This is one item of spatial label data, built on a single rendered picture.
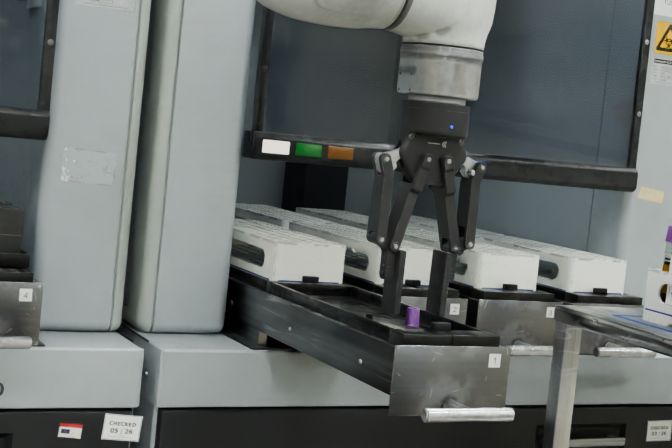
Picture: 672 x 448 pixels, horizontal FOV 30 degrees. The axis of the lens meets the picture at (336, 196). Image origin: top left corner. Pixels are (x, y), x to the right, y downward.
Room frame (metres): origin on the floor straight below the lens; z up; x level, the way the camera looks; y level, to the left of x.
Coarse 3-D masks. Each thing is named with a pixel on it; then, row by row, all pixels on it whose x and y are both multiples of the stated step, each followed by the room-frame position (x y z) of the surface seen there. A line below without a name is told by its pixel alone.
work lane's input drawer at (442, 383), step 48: (240, 288) 1.57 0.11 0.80; (288, 288) 1.47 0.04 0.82; (336, 288) 1.55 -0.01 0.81; (288, 336) 1.43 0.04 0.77; (336, 336) 1.32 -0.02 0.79; (384, 336) 1.25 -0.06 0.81; (432, 336) 1.23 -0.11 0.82; (480, 336) 1.26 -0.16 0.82; (384, 384) 1.22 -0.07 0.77; (432, 384) 1.23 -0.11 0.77; (480, 384) 1.25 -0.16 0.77
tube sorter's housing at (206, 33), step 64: (192, 0) 1.54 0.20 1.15; (256, 0) 2.39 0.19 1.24; (192, 64) 1.54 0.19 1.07; (256, 64) 2.39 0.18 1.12; (192, 128) 1.54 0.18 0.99; (640, 128) 1.85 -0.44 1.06; (192, 192) 1.55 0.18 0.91; (256, 192) 2.40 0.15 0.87; (320, 192) 2.32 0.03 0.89; (512, 192) 2.11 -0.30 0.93; (576, 192) 1.96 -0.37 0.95; (128, 256) 1.59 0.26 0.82; (192, 256) 1.55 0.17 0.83; (640, 256) 1.86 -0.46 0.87; (128, 320) 1.57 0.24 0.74; (192, 320) 1.56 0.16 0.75; (192, 384) 1.46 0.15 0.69; (256, 384) 1.50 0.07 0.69; (320, 384) 1.54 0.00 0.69; (512, 384) 1.66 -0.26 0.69; (576, 384) 1.71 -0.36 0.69; (640, 384) 1.76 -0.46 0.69
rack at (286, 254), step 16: (240, 224) 1.73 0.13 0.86; (256, 224) 1.77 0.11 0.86; (272, 224) 1.79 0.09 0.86; (240, 240) 1.63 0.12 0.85; (256, 240) 1.58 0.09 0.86; (272, 240) 1.54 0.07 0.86; (288, 240) 1.57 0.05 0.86; (304, 240) 1.59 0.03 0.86; (320, 240) 1.61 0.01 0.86; (240, 256) 1.70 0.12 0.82; (256, 256) 1.71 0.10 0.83; (272, 256) 1.53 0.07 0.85; (288, 256) 1.54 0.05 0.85; (304, 256) 1.55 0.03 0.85; (320, 256) 1.56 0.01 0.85; (336, 256) 1.57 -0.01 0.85; (256, 272) 1.57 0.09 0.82; (272, 272) 1.53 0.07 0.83; (288, 272) 1.54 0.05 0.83; (304, 272) 1.55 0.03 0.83; (320, 272) 1.56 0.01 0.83; (336, 272) 1.57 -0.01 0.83
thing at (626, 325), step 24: (576, 312) 1.51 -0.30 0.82; (600, 312) 1.52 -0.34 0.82; (624, 312) 1.55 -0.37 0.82; (576, 336) 1.54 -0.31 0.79; (624, 336) 1.42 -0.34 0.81; (648, 336) 1.39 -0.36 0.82; (552, 360) 1.55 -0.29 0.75; (576, 360) 1.54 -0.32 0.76; (552, 384) 1.55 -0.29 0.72; (552, 408) 1.54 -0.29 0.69; (552, 432) 1.54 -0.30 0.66
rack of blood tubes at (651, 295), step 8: (648, 272) 1.49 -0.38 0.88; (656, 272) 1.48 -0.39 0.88; (664, 272) 1.47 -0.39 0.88; (648, 280) 1.49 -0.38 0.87; (656, 280) 1.48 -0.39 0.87; (664, 280) 1.46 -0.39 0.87; (648, 288) 1.49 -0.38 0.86; (656, 288) 1.48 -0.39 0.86; (648, 296) 1.49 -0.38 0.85; (656, 296) 1.47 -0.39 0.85; (648, 304) 1.49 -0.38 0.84; (656, 304) 1.47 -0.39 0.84; (664, 304) 1.46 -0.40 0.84; (648, 312) 1.48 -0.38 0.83; (664, 312) 1.46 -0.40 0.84; (648, 320) 1.48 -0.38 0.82; (656, 320) 1.47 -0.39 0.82; (664, 320) 1.46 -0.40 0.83
